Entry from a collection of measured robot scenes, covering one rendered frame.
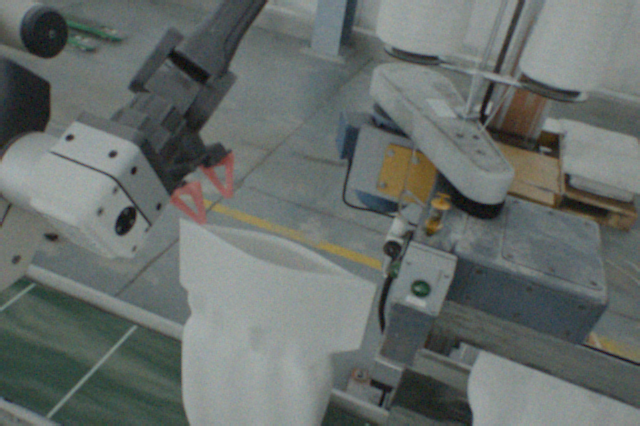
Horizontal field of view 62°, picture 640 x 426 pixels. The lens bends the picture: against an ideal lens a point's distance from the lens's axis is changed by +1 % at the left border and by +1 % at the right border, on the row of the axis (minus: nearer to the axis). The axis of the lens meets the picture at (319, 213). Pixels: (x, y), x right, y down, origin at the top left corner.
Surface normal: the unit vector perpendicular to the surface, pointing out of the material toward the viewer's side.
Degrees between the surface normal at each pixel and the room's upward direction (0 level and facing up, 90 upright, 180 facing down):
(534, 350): 90
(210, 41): 80
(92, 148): 30
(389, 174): 90
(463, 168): 90
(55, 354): 0
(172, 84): 45
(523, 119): 90
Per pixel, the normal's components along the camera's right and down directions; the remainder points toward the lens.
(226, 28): 0.07, 0.42
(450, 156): -0.94, 0.06
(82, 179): -0.07, -0.47
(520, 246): 0.15, -0.82
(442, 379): -0.35, 0.48
